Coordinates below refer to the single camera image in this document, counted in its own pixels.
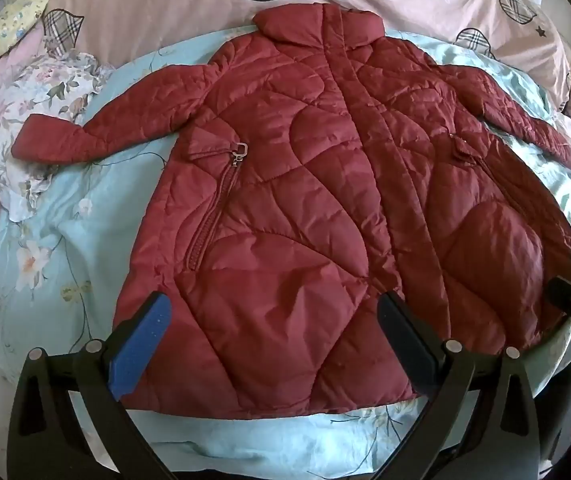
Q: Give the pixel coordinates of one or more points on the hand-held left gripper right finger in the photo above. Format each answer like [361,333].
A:
[405,340]

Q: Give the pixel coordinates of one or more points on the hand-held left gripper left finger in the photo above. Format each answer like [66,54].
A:
[138,345]

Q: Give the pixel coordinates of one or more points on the red quilted jacket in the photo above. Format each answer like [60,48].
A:
[315,200]

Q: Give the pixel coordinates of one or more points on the light blue floral bed sheet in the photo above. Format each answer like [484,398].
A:
[60,240]

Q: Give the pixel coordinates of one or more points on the white floral ruffled cloth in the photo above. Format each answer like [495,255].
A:
[25,95]

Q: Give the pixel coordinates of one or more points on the yellow floral pillow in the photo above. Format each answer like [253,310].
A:
[0,30]

